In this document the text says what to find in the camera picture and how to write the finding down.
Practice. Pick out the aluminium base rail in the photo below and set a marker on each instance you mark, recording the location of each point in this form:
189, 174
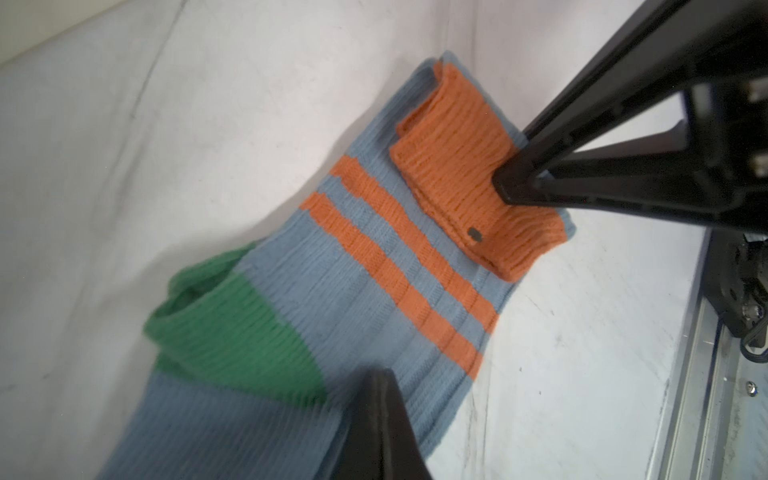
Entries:
713, 422

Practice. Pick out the blue orange green sock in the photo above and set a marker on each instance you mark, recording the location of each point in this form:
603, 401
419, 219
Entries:
403, 258

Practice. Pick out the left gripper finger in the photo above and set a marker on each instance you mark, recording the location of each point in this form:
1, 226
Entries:
381, 443

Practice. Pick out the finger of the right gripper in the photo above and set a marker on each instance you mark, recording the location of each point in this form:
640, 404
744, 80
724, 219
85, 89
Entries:
688, 174
702, 62

